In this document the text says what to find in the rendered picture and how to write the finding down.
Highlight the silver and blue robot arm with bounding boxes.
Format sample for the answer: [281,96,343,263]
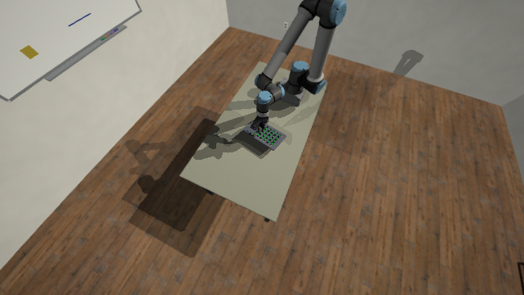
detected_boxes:
[251,0,347,130]

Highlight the grey switch panel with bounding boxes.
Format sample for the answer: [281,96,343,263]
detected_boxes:
[243,122,286,151]

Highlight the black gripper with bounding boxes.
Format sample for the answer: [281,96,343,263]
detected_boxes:
[257,116,269,133]

